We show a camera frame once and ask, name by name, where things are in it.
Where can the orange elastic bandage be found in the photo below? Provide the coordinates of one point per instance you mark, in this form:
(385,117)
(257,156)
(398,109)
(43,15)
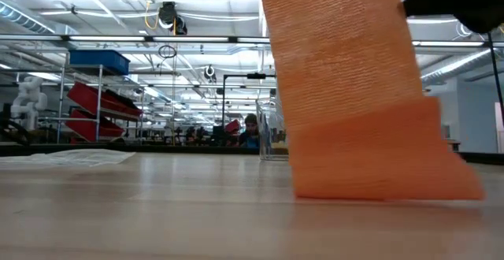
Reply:
(354,114)

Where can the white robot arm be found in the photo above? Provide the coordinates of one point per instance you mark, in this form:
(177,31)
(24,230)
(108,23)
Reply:
(29,98)

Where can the thin black pole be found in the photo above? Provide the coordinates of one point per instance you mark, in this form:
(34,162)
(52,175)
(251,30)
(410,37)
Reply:
(500,86)

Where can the wooden desk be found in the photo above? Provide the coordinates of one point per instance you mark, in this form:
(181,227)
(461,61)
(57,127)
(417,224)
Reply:
(453,142)

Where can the clear plastic bin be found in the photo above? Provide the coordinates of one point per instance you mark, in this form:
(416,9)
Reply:
(271,134)

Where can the person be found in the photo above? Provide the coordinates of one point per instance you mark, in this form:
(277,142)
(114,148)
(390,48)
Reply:
(250,134)

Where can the red background object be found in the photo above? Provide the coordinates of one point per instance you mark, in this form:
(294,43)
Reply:
(233,127)

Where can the blue storage bin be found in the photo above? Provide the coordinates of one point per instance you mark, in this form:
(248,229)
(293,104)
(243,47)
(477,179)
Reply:
(106,61)

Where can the metal shelf rack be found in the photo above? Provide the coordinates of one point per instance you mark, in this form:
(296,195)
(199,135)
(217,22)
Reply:
(100,75)

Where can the red storage bin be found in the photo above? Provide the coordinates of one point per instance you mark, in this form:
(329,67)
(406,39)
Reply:
(82,128)
(90,96)

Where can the clear plastic bag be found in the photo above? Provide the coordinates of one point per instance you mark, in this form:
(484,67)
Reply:
(78,157)

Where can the black camera stand frame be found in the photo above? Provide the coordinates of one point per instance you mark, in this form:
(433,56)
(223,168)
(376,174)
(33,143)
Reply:
(256,76)

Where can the black table frame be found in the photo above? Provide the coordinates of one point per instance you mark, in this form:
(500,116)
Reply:
(157,148)

